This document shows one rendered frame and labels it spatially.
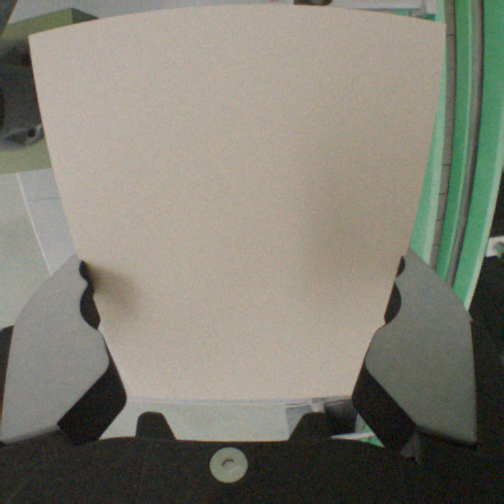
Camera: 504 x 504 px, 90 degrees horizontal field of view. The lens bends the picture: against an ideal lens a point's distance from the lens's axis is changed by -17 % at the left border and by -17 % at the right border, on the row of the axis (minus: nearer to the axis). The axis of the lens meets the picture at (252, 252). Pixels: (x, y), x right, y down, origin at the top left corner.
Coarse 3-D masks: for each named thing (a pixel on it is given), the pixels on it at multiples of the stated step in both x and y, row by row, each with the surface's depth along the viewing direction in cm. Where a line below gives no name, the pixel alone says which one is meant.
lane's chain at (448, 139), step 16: (448, 16) 25; (448, 32) 25; (448, 48) 26; (448, 64) 27; (448, 80) 28; (448, 96) 29; (448, 112) 30; (448, 128) 31; (448, 144) 32; (448, 160) 33; (448, 176) 34; (432, 256) 40
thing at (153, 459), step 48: (144, 432) 5; (48, 480) 4; (96, 480) 4; (144, 480) 4; (192, 480) 4; (240, 480) 4; (288, 480) 4; (336, 480) 4; (384, 480) 4; (432, 480) 4
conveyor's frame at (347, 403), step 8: (272, 0) 31; (280, 0) 26; (448, 0) 24; (344, 400) 76; (344, 408) 77; (352, 408) 66; (344, 416) 78; (352, 416) 67; (344, 424) 78; (352, 424) 67; (360, 424) 63; (344, 432) 79; (352, 432) 68
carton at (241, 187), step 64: (64, 64) 7; (128, 64) 7; (192, 64) 7; (256, 64) 7; (320, 64) 7; (384, 64) 7; (64, 128) 8; (128, 128) 8; (192, 128) 8; (256, 128) 8; (320, 128) 8; (384, 128) 8; (64, 192) 9; (128, 192) 9; (192, 192) 9; (256, 192) 9; (320, 192) 9; (384, 192) 9; (128, 256) 10; (192, 256) 10; (256, 256) 10; (320, 256) 10; (384, 256) 10; (128, 320) 12; (192, 320) 12; (256, 320) 12; (320, 320) 12; (128, 384) 14; (192, 384) 14; (256, 384) 14; (320, 384) 14
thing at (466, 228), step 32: (480, 0) 20; (480, 32) 22; (480, 64) 23; (480, 96) 25; (480, 128) 26; (480, 160) 27; (448, 192) 34; (480, 192) 28; (448, 224) 35; (480, 224) 29; (448, 256) 36; (480, 256) 30
